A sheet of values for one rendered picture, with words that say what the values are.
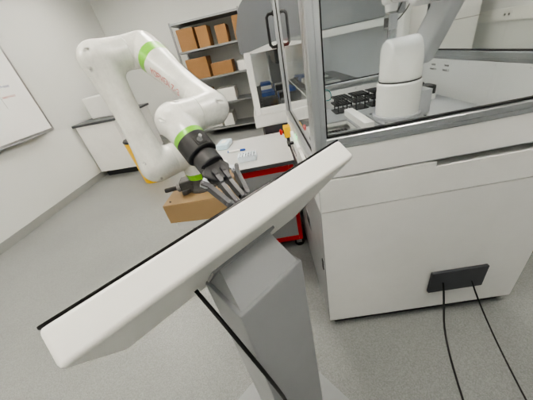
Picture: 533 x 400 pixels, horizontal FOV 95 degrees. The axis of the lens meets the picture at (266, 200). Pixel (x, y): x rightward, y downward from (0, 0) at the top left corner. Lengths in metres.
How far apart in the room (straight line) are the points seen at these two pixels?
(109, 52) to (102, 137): 3.70
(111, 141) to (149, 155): 3.63
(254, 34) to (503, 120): 1.59
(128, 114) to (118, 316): 0.84
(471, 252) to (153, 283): 1.35
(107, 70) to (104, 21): 5.38
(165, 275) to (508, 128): 1.10
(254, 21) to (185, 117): 1.47
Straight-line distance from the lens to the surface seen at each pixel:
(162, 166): 1.07
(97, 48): 1.09
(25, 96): 4.62
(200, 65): 5.28
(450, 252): 1.40
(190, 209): 1.17
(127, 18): 6.22
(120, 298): 0.33
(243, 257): 0.46
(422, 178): 1.06
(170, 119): 0.74
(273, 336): 0.56
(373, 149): 0.92
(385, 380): 1.50
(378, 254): 1.22
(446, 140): 1.04
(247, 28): 2.12
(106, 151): 4.82
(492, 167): 1.20
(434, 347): 1.63
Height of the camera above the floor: 1.38
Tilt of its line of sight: 32 degrees down
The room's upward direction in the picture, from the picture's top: 12 degrees counter-clockwise
